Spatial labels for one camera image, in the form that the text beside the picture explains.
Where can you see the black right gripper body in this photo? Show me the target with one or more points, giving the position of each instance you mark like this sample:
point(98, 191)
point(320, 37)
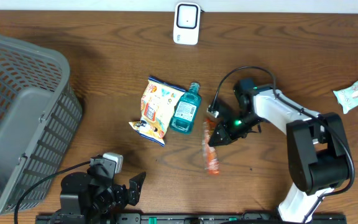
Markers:
point(238, 123)

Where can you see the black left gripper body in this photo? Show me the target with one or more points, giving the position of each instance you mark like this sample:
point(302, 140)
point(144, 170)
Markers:
point(102, 198)

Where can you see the red orange snack bar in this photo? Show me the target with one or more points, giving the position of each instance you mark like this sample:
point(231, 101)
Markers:
point(209, 153)

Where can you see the teal mouthwash bottle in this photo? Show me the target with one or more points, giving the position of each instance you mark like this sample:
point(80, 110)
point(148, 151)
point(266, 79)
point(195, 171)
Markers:
point(186, 110)

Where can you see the yellow snack bag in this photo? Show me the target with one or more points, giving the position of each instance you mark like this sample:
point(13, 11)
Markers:
point(157, 107)

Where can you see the light teal wipes packet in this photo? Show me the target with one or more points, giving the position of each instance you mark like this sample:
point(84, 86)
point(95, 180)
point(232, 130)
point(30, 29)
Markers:
point(348, 97)

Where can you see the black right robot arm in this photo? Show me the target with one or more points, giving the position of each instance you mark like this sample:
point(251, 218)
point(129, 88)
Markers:
point(319, 159)

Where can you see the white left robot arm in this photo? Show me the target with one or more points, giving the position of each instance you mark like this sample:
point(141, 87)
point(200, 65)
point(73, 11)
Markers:
point(88, 197)

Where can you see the white barcode scanner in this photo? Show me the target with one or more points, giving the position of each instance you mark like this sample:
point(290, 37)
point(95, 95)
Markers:
point(186, 26)

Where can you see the grey plastic basket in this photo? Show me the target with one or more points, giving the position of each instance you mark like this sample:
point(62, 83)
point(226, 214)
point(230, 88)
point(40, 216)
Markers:
point(39, 116)

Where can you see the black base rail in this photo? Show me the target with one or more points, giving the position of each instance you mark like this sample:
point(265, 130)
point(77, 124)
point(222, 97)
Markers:
point(249, 217)

